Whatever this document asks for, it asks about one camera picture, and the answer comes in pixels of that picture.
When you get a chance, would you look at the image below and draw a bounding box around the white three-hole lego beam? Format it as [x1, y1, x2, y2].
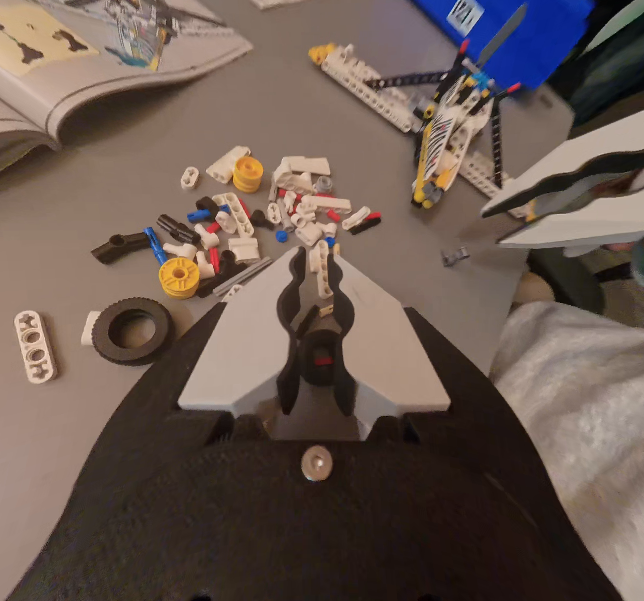
[13, 310, 58, 384]

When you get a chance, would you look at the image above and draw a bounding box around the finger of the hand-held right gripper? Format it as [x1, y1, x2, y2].
[480, 111, 644, 220]
[497, 169, 644, 259]

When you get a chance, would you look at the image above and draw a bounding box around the lego helicopter model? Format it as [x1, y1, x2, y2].
[308, 4, 535, 222]

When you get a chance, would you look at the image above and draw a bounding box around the black lego piece with red pin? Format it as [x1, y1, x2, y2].
[297, 329, 348, 387]

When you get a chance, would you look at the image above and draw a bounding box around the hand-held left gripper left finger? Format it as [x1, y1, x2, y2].
[178, 246, 307, 418]

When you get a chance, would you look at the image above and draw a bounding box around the blue storage bin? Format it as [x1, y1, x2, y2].
[391, 0, 595, 90]

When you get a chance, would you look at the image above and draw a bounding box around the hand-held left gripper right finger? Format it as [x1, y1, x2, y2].
[327, 254, 451, 440]

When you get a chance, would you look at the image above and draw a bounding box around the pile of lego pieces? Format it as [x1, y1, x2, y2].
[92, 146, 381, 317]

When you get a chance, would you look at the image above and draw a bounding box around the open lego instruction booklet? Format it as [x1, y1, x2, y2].
[0, 0, 253, 170]

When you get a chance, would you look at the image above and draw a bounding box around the black lego tyre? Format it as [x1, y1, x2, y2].
[92, 298, 175, 366]

